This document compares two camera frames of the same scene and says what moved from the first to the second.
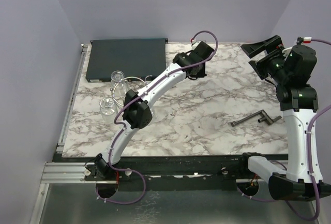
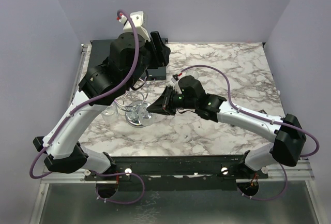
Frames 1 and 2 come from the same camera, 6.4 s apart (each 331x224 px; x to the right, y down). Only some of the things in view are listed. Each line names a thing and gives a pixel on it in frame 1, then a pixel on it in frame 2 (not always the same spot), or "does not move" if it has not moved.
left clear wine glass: x=108 y=109 does not move
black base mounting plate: x=173 y=172 does not move
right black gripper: x=255 y=48 -> x=163 y=105
